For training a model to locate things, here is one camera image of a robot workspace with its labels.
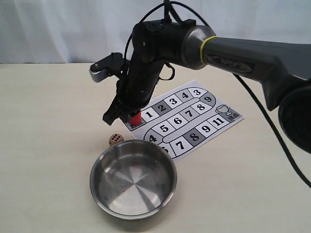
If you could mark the paper number game board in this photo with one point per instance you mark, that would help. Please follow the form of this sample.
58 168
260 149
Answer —
183 119

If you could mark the red cylinder game piece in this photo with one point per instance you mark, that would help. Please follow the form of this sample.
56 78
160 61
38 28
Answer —
136 120

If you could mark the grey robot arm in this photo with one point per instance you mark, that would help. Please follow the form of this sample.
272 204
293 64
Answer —
283 70

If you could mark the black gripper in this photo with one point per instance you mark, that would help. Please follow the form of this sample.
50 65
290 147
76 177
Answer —
136 87

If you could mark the wooden die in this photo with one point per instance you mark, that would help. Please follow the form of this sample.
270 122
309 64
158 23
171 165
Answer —
115 138

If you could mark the steel round bowl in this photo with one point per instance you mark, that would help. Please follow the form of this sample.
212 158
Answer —
133 179

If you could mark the white backdrop curtain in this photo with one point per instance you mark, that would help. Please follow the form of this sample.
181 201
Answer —
84 31

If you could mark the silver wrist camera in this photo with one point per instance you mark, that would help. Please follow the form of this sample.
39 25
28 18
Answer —
106 67

